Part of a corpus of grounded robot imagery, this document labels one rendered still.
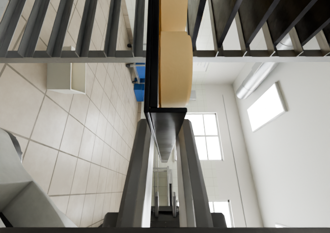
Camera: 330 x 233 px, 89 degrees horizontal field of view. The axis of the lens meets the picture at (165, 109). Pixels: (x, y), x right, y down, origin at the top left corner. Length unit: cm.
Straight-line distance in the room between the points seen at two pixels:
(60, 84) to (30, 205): 103
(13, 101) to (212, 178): 428
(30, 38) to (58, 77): 59
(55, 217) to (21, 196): 7
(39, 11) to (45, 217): 70
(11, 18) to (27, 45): 15
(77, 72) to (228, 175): 420
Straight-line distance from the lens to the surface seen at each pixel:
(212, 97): 545
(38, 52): 73
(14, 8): 91
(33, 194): 36
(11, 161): 37
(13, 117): 117
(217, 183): 474
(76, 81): 151
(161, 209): 58
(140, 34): 64
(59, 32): 74
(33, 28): 80
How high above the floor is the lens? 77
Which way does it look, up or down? level
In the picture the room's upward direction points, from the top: 90 degrees clockwise
